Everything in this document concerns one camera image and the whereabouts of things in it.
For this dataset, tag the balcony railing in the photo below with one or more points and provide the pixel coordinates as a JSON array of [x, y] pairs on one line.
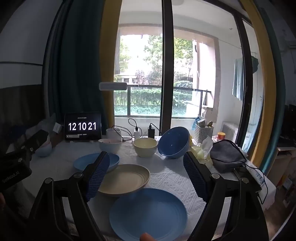
[[143, 86]]

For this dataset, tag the black charger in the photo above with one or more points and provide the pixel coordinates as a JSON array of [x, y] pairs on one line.
[[151, 132]]

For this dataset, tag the white charger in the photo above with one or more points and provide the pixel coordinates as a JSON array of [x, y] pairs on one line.
[[137, 134]]

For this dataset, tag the small white tag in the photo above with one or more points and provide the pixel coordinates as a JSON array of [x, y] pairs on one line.
[[57, 128]]

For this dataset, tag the grey cloth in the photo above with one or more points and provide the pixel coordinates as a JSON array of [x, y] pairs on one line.
[[227, 154]]

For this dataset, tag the white desk lamp head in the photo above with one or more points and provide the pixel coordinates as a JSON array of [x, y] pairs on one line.
[[113, 86]]

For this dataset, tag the cream bowl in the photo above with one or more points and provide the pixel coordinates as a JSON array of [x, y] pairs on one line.
[[145, 148]]

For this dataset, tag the blue plastic bag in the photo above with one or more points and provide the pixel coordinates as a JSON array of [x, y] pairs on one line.
[[195, 121]]

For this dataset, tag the white textured tablecloth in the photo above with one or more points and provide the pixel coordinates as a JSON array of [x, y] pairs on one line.
[[168, 180]]

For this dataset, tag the white air conditioner unit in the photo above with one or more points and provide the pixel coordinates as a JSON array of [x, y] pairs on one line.
[[231, 131]]

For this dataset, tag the green hanging garment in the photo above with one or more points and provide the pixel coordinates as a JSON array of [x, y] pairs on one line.
[[254, 64]]

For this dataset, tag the black door frame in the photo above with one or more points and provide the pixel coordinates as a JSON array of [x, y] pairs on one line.
[[167, 69]]

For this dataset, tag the pale blue hanging towel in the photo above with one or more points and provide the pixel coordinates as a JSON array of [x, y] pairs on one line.
[[238, 78]]

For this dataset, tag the pale blue plate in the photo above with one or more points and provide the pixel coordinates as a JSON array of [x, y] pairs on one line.
[[82, 163]]

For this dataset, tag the dark blue bowl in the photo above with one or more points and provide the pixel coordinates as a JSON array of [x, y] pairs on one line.
[[174, 142]]

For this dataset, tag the person's right hand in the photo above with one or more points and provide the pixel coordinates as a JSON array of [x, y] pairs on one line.
[[146, 237]]

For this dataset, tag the black tablet clock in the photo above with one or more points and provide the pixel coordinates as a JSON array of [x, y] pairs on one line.
[[83, 126]]

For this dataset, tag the large blue plate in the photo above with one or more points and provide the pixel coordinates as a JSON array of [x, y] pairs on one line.
[[148, 213]]

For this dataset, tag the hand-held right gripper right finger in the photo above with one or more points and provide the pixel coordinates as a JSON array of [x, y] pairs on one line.
[[196, 176]]

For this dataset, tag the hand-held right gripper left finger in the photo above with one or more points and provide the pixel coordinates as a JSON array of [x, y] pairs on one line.
[[97, 176]]

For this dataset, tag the white plastic basket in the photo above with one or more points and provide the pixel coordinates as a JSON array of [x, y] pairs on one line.
[[203, 135]]

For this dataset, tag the yellow tissue pack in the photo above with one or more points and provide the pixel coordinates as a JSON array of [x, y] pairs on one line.
[[201, 151]]

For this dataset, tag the beige plate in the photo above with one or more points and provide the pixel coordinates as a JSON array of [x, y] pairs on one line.
[[129, 178]]

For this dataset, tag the yellow curtain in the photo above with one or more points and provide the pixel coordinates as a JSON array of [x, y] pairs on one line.
[[108, 46], [263, 69]]

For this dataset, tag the brown rounded object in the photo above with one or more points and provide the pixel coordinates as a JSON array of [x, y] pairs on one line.
[[210, 124]]

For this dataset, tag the white cylindrical holder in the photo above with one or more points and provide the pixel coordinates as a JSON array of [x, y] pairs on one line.
[[113, 134]]

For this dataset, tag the teal curtain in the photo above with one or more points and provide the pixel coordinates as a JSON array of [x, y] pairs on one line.
[[277, 92], [76, 69]]

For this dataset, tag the pink spotted white bowl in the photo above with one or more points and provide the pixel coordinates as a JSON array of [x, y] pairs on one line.
[[110, 146]]

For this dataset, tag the printed paper roll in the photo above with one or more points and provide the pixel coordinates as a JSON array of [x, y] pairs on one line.
[[201, 123]]

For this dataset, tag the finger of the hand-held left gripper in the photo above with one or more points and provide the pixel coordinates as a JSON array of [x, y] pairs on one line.
[[37, 139]]

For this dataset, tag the orange lid jar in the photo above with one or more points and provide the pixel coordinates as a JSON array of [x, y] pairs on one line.
[[221, 136]]

